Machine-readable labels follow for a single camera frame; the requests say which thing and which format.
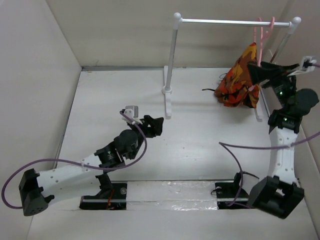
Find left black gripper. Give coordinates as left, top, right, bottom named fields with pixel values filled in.
left=127, top=115, right=162, bottom=160

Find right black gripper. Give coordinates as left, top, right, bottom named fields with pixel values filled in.
left=247, top=60, right=301, bottom=111

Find orange camouflage trousers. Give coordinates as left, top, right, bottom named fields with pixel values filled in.
left=209, top=42, right=260, bottom=109

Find pink plastic clothes hanger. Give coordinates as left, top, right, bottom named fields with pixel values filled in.
left=248, top=16, right=275, bottom=92

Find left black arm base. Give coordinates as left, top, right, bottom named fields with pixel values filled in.
left=79, top=173, right=128, bottom=211

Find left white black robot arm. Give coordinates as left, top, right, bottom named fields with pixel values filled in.
left=18, top=115, right=164, bottom=217

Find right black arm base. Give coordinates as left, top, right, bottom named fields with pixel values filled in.
left=210, top=171, right=260, bottom=210

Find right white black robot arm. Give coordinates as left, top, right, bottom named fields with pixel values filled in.
left=247, top=58, right=320, bottom=219

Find white metal clothes rack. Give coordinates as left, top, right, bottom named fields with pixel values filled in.
left=160, top=12, right=302, bottom=123

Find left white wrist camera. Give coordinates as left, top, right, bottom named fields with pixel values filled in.
left=121, top=105, right=141, bottom=124

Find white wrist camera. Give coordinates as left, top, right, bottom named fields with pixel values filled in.
left=121, top=105, right=141, bottom=124
left=288, top=56, right=320, bottom=76

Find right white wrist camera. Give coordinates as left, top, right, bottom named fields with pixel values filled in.
left=288, top=56, right=320, bottom=76

